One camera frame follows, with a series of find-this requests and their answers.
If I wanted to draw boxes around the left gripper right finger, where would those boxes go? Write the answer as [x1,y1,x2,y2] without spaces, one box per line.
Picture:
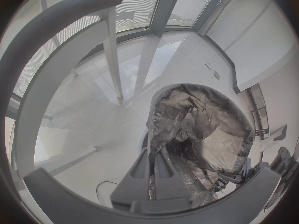
[154,146,194,208]

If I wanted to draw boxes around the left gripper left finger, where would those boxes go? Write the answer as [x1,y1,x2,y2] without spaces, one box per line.
[111,147,150,211]

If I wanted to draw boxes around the black plastic bag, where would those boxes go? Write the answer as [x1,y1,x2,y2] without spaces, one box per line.
[146,83,255,207]

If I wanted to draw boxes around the white and grey chair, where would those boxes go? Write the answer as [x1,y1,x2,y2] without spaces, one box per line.
[0,0,124,179]

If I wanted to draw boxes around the black cable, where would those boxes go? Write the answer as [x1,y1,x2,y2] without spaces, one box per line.
[96,181,120,205]

